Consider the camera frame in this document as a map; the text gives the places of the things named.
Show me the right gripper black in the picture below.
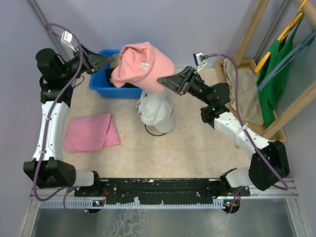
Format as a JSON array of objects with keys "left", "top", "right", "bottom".
[{"left": 157, "top": 66, "right": 212, "bottom": 106}]

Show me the grey blue hanger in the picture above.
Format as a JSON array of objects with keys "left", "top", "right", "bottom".
[{"left": 257, "top": 27, "right": 316, "bottom": 91}]

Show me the yellow hanger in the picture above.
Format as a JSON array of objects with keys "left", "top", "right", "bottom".
[{"left": 254, "top": 0, "right": 308, "bottom": 73}]

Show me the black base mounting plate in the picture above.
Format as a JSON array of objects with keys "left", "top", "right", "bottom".
[{"left": 75, "top": 178, "right": 250, "bottom": 205}]

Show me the green tank top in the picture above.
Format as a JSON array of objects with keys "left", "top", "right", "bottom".
[{"left": 256, "top": 11, "right": 304, "bottom": 127}]

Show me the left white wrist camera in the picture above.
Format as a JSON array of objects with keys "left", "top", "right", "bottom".
[{"left": 61, "top": 31, "right": 76, "bottom": 52}]

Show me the black wire hat stand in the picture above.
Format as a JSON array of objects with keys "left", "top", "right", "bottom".
[{"left": 144, "top": 124, "right": 166, "bottom": 137}]

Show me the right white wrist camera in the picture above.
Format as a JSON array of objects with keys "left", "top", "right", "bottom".
[{"left": 193, "top": 52, "right": 207, "bottom": 72}]

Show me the pink baseball cap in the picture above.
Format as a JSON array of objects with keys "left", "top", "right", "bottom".
[{"left": 110, "top": 42, "right": 175, "bottom": 93}]

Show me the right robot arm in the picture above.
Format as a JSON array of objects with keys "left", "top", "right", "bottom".
[{"left": 158, "top": 66, "right": 290, "bottom": 196}]

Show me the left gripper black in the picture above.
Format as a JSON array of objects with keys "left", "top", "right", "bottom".
[{"left": 59, "top": 43, "right": 114, "bottom": 82}]

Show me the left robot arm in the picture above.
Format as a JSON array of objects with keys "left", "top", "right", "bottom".
[{"left": 23, "top": 45, "right": 114, "bottom": 196}]

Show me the white baseball cap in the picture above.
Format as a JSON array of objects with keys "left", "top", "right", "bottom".
[{"left": 136, "top": 90, "right": 176, "bottom": 134}]

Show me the tan baseball cap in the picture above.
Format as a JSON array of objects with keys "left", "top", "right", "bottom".
[{"left": 110, "top": 53, "right": 119, "bottom": 68}]

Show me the pink folded cloth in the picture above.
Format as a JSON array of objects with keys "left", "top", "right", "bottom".
[{"left": 64, "top": 113, "right": 120, "bottom": 153}]

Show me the beige cloth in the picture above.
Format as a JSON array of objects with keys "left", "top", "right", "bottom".
[{"left": 223, "top": 59, "right": 264, "bottom": 125}]

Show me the wooden clothes rack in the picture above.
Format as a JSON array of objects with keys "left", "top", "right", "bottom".
[{"left": 216, "top": 0, "right": 316, "bottom": 146}]

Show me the blue plastic bin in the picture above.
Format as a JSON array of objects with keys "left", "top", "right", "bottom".
[{"left": 89, "top": 64, "right": 142, "bottom": 99}]

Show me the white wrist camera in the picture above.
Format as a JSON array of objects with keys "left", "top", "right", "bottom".
[
  {"left": 193, "top": 52, "right": 207, "bottom": 72},
  {"left": 61, "top": 31, "right": 76, "bottom": 52}
]

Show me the aluminium rail frame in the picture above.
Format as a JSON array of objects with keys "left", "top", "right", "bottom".
[{"left": 39, "top": 178, "right": 298, "bottom": 213}]

